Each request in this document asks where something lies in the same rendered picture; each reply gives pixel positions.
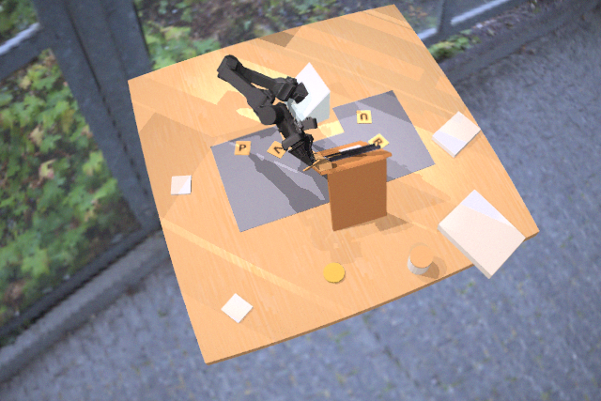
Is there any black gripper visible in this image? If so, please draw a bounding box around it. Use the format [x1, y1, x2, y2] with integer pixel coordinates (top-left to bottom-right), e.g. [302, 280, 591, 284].
[277, 116, 316, 166]

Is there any grey cylindrical container with wooden lid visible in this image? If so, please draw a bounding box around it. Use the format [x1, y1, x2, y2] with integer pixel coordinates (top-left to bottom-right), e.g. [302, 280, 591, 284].
[407, 246, 434, 275]

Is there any yellow flat disc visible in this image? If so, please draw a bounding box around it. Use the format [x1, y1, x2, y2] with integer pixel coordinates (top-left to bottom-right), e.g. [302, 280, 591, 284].
[323, 263, 345, 284]

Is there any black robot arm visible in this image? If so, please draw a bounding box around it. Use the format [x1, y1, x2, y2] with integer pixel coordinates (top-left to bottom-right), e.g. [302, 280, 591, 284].
[216, 54, 318, 133]

